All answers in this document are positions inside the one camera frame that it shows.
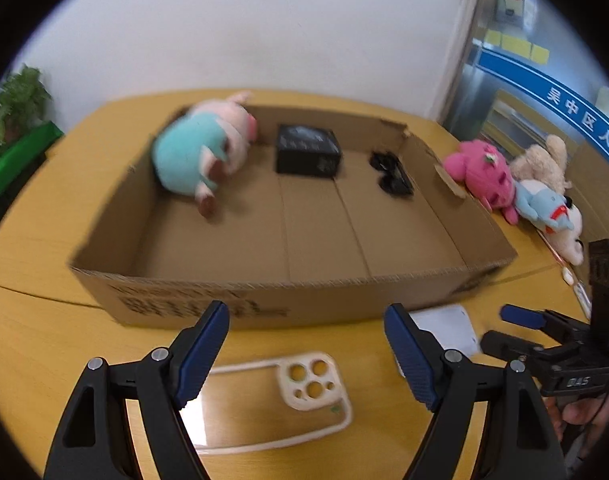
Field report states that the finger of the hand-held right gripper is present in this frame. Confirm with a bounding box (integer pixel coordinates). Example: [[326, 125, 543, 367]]
[[501, 304, 590, 345], [481, 330, 565, 376]]

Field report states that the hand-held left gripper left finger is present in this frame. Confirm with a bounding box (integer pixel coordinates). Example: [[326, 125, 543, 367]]
[[44, 301, 230, 480]]

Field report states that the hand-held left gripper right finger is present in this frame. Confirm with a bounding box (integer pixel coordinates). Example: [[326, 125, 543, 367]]
[[383, 303, 568, 480]]

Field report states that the white box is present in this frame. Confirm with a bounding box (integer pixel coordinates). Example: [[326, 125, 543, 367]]
[[395, 304, 480, 376]]

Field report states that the clear white phone case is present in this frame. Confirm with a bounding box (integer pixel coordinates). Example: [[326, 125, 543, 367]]
[[179, 351, 354, 456]]

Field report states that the large cardboard box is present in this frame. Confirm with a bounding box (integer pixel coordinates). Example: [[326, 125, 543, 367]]
[[67, 104, 518, 331]]

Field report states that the wooden desktop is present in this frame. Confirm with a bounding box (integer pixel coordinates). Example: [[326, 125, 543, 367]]
[[0, 89, 609, 480]]

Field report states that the person's right hand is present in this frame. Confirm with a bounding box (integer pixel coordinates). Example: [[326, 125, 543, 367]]
[[545, 389, 609, 461]]

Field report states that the small white plastic item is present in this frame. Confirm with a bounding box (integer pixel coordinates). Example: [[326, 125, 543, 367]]
[[559, 266, 591, 318]]

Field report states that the white plush toy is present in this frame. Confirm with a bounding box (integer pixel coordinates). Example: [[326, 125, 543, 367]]
[[545, 202, 585, 266]]

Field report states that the blue plush toy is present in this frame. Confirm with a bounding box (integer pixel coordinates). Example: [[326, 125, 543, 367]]
[[513, 178, 575, 233]]

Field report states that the pink plush toy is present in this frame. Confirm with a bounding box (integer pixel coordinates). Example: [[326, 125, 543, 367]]
[[443, 140, 520, 225]]

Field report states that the beige plush toy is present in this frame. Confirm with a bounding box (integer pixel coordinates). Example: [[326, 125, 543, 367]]
[[509, 135, 573, 196]]

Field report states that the small black gadget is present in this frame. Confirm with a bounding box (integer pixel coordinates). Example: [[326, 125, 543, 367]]
[[369, 151, 415, 197]]

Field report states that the pink pig plush teal shirt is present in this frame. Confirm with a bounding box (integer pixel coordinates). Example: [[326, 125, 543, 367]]
[[151, 91, 258, 218]]

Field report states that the glass door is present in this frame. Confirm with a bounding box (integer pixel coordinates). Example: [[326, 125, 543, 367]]
[[442, 0, 609, 261]]

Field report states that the black rectangular box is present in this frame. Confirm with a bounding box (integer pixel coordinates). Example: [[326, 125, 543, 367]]
[[276, 124, 343, 180]]

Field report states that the blue banner strip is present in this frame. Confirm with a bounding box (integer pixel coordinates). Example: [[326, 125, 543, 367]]
[[477, 49, 609, 176]]

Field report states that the large potted green plant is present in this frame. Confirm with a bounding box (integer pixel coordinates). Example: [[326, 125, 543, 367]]
[[0, 64, 52, 161]]

